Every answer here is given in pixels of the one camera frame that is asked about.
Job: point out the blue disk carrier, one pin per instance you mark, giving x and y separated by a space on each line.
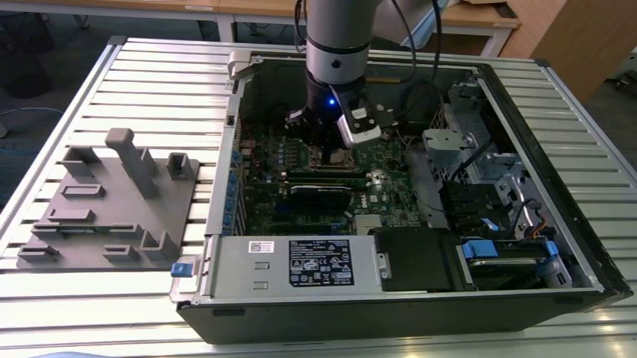
477 249

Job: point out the wooden cabinet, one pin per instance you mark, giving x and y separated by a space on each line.
587 37

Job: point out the silver finned heatsink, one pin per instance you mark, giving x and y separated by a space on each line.
368 221

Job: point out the grey parts rack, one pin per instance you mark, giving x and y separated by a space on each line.
125 209

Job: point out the dark office chair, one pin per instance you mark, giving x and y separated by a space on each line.
25 59

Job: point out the wooden desk white frame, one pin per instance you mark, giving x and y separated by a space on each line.
488 20
125 11

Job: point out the green motherboard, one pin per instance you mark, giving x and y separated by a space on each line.
393 186

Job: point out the blue case latch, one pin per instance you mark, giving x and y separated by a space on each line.
182 270

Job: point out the metal drive cage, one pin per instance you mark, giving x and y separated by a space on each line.
497 164

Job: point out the silver CPU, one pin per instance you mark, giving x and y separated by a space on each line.
341 156

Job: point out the silver power supply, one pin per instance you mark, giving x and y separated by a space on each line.
234 261

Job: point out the black graphics card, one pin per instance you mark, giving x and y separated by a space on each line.
319 199

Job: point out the silver metal bracket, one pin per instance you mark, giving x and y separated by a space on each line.
443 141

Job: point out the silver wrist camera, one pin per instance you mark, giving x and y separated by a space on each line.
361 125

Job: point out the CPU socket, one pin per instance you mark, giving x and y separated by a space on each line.
313 168

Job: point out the black PC case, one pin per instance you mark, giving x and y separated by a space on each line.
399 320

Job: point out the black plastic bracket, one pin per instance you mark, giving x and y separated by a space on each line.
468 201

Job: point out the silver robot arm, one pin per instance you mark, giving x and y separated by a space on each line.
339 37

